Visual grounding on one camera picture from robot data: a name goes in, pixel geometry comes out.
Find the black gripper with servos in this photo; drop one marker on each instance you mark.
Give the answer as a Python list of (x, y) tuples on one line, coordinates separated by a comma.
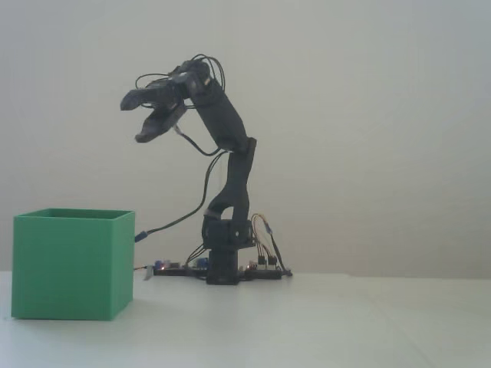
[(192, 82)]

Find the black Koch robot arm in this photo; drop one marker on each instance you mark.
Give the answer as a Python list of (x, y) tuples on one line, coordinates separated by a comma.
[(226, 119)]

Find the green square plastic bin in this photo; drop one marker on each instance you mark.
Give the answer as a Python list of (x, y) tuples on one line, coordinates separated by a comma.
[(65, 268)]

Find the blue controller circuit board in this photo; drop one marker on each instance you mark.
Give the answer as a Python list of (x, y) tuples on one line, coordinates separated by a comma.
[(172, 270)]

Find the grey tape strip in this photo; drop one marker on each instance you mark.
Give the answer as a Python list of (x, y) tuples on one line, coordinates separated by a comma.
[(148, 274)]

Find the motor driver board with connectors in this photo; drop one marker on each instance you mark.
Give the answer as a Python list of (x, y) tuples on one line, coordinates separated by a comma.
[(264, 274)]

